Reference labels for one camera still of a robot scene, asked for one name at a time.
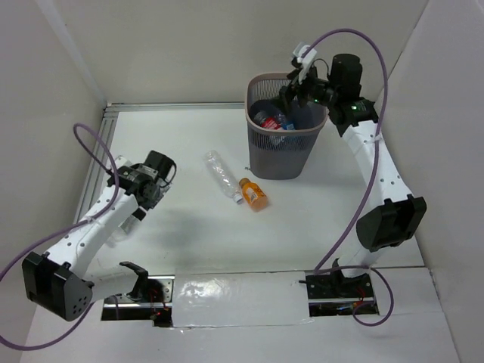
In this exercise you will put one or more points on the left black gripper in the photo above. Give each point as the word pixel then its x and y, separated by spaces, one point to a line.
pixel 152 193

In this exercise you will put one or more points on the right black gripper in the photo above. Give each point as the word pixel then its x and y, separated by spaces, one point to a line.
pixel 287 94

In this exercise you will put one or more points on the red label bottle red cap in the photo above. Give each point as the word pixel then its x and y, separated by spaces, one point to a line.
pixel 265 120

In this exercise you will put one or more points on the blue label bottle white cap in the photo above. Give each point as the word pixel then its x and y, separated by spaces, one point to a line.
pixel 280 142

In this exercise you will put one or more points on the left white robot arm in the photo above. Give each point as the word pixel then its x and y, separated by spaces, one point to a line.
pixel 58 280

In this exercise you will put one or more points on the clear bottle under left arm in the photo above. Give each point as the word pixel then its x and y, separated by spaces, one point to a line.
pixel 123 231

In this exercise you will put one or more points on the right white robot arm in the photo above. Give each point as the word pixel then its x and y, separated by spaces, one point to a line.
pixel 389 213

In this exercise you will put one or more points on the grey mesh waste bin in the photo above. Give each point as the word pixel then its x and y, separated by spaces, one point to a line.
pixel 262 92

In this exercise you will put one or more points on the clear unlabelled plastic bottle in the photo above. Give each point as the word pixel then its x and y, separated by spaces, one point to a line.
pixel 222 174

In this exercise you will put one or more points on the orange juice bottle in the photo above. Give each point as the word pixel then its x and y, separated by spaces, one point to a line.
pixel 253 195

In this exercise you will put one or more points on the white taped front panel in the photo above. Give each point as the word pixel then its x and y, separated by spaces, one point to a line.
pixel 240 300

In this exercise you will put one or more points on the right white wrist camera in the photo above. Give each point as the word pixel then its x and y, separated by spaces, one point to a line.
pixel 304 54

